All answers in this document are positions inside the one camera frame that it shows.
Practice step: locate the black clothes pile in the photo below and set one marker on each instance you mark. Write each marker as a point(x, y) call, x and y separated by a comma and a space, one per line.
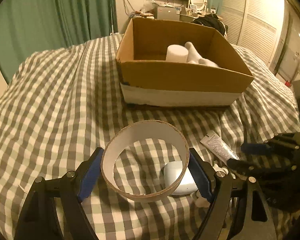
point(212, 21)

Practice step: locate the grey cabinet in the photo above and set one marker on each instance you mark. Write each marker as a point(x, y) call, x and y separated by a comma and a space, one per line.
point(167, 13)

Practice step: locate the white cylinder in box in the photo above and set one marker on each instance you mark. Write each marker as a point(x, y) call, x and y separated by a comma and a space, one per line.
point(177, 53)

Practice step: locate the white cream tube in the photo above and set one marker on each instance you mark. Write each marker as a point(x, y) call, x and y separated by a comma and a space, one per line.
point(213, 142)

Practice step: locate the cardboard box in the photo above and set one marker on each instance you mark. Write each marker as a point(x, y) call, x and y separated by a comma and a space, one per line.
point(147, 77)

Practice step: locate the checkered bed cover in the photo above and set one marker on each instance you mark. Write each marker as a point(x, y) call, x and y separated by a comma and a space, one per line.
point(62, 104)

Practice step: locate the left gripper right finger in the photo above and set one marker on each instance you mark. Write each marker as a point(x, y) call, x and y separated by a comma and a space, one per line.
point(252, 216)

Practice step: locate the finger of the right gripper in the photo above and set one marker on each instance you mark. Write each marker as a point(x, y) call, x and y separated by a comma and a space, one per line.
point(251, 170)
point(280, 145)

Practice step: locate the white star plush toy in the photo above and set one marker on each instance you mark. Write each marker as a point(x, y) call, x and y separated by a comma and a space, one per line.
point(205, 178)

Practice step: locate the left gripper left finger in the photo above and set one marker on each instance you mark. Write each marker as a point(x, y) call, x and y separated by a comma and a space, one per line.
point(38, 218)

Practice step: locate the white louvered wardrobe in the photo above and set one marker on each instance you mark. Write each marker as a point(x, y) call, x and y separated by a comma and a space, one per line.
point(255, 25)

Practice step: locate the green curtain left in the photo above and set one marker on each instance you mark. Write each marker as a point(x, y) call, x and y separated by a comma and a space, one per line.
point(28, 26)

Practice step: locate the white plush in box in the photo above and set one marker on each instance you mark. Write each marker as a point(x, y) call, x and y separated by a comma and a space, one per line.
point(195, 58)

